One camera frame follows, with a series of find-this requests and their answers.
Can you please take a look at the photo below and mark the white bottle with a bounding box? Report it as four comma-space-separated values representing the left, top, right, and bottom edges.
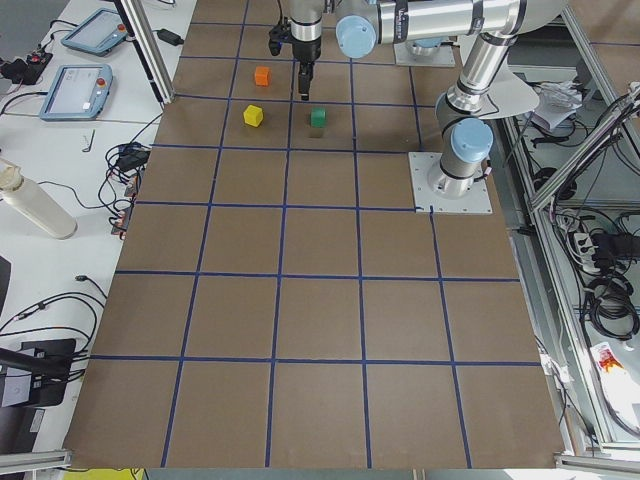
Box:
1, 159, 77, 240

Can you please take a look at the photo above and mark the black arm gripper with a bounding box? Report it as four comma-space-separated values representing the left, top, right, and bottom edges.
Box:
292, 37, 321, 100

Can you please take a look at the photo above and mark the white power strip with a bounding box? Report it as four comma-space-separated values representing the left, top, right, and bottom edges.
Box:
568, 231, 600, 275

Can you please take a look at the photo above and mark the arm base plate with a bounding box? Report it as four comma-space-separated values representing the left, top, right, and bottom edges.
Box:
394, 38, 456, 68
408, 152, 493, 215

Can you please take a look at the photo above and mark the green wooden block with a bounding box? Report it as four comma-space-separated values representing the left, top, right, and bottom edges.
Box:
309, 107, 327, 129

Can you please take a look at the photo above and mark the black monitor stand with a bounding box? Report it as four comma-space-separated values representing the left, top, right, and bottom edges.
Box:
1, 339, 76, 408

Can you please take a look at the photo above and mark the near teach pendant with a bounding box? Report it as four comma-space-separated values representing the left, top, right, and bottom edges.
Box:
38, 64, 113, 121

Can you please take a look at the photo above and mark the aluminium frame rail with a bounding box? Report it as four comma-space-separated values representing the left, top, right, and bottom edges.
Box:
114, 0, 175, 105

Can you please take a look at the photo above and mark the teach pendant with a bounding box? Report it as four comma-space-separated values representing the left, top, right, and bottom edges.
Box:
61, 8, 128, 57
38, 64, 113, 121

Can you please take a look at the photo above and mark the hex key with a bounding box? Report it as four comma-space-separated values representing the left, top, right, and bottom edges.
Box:
81, 129, 96, 153

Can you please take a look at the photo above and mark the orange wooden block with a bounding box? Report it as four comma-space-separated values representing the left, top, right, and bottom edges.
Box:
254, 65, 271, 87

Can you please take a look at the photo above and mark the black power adapter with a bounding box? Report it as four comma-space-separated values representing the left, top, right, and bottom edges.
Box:
156, 29, 184, 46

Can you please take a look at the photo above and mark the far teach pendant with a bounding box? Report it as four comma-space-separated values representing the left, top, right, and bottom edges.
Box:
61, 8, 128, 57

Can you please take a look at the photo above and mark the yellow wooden block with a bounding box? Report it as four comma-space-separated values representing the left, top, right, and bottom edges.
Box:
243, 104, 264, 128

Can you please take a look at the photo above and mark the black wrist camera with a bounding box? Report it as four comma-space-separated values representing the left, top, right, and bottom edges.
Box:
268, 17, 292, 56

